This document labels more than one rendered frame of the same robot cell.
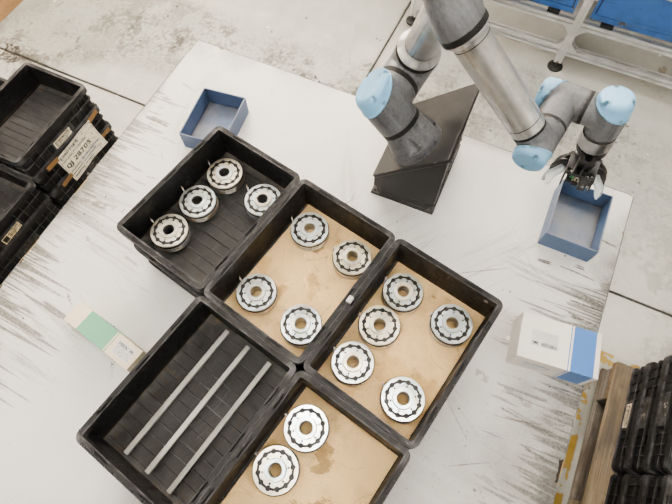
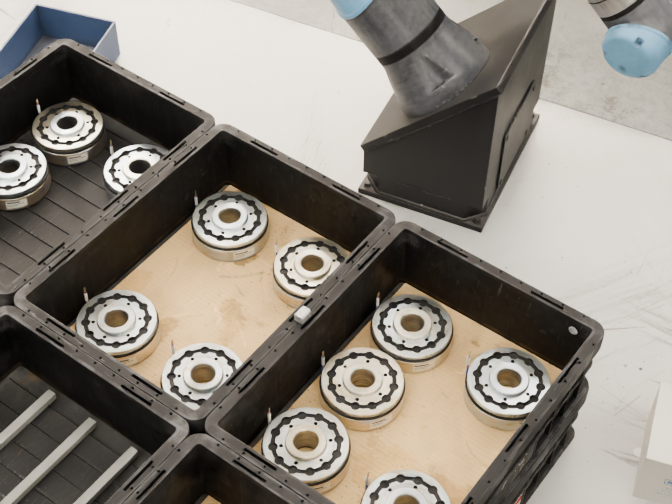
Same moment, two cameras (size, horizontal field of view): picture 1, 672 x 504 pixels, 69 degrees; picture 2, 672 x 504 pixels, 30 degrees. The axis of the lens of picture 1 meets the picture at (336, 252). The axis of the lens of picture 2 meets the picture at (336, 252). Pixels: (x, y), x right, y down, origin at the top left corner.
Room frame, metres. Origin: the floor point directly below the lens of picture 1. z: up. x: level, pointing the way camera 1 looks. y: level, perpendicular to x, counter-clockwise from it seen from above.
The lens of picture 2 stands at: (-0.56, -0.03, 2.10)
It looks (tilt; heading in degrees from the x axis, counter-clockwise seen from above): 49 degrees down; 358
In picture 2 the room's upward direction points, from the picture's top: 1 degrees clockwise
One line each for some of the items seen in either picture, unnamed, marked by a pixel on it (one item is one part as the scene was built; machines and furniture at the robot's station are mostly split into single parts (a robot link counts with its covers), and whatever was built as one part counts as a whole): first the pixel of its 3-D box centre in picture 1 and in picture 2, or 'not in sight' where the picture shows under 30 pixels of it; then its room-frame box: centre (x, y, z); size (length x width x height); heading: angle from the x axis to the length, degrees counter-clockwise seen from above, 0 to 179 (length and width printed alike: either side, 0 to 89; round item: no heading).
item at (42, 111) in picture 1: (53, 146); not in sight; (1.27, 1.16, 0.37); 0.40 x 0.30 x 0.45; 152
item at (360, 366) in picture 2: (379, 324); (362, 379); (0.32, -0.10, 0.86); 0.05 x 0.05 x 0.01
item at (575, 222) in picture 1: (575, 219); not in sight; (0.65, -0.71, 0.74); 0.20 x 0.15 x 0.07; 153
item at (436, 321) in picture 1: (451, 323); (508, 381); (0.32, -0.28, 0.86); 0.10 x 0.10 x 0.01
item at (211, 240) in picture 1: (215, 212); (45, 187); (0.65, 0.32, 0.87); 0.40 x 0.30 x 0.11; 142
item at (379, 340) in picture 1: (379, 325); (362, 381); (0.32, -0.10, 0.86); 0.10 x 0.10 x 0.01
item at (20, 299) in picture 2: (301, 265); (211, 262); (0.46, 0.08, 0.92); 0.40 x 0.30 x 0.02; 142
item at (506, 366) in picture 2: (452, 323); (509, 379); (0.32, -0.28, 0.86); 0.05 x 0.05 x 0.01
